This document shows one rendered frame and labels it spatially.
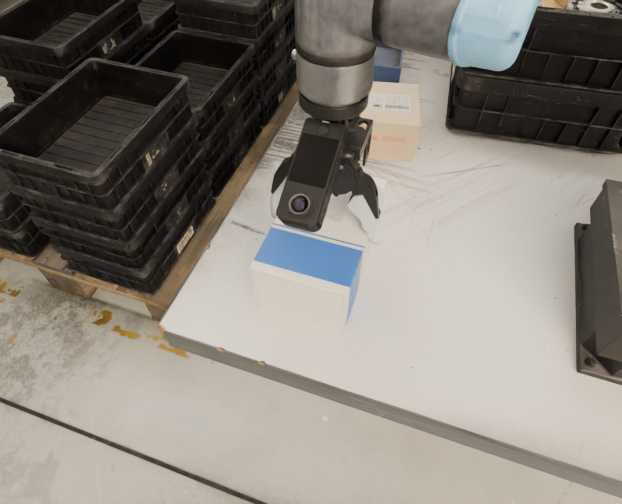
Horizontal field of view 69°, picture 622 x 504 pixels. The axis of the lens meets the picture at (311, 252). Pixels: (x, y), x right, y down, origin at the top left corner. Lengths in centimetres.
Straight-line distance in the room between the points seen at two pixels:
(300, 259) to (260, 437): 80
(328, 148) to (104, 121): 96
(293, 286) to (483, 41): 32
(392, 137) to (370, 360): 38
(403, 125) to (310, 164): 33
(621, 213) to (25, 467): 136
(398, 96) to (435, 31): 46
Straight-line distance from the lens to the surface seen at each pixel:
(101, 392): 143
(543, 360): 64
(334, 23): 41
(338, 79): 44
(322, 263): 54
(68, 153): 130
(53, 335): 158
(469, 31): 38
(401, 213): 73
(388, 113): 79
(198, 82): 166
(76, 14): 196
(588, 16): 80
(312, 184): 46
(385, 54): 110
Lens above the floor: 122
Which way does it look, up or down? 52 degrees down
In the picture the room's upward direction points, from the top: straight up
